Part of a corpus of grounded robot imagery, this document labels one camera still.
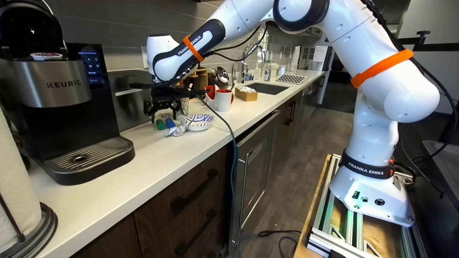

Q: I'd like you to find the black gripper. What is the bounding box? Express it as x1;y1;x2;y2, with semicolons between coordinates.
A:
144;87;197;123

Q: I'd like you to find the green block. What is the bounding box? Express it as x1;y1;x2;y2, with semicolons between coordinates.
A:
156;119;167;130

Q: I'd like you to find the blue block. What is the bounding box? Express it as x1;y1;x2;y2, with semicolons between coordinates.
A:
166;117;176;129

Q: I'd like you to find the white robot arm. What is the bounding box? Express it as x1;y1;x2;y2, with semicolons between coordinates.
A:
147;0;441;226

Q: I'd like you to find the blue patterned plate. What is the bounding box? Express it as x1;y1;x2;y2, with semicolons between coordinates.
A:
186;114;214;132

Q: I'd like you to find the silver metal box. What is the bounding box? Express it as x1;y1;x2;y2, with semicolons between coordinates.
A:
110;70;151;130

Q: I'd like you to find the white red mug back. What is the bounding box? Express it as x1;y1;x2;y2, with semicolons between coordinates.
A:
206;84;216;101

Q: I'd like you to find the white red mug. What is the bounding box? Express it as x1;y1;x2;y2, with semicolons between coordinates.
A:
214;89;234;111
206;84;216;101

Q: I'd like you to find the white red mug front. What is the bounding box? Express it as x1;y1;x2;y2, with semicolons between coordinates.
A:
214;89;234;111

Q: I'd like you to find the wooden sugar packet tray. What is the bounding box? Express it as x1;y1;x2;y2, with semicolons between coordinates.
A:
236;87;259;101

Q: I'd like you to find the chrome faucet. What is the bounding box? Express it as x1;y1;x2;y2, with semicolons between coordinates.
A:
237;46;255;83

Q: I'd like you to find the sink basin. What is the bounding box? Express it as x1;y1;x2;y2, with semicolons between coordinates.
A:
249;81;289;94

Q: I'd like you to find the black Keurig coffee maker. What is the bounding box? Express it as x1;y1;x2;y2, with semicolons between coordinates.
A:
0;0;136;185

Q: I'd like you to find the white paper towel roll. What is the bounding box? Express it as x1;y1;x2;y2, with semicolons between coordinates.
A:
0;111;58;258

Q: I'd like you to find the black power cable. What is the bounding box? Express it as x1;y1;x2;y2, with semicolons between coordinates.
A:
199;94;303;258

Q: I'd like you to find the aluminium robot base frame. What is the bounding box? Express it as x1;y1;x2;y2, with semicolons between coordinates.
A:
293;153;428;258

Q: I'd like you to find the black camera tripod mount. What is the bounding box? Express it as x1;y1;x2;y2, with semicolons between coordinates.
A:
415;30;459;51

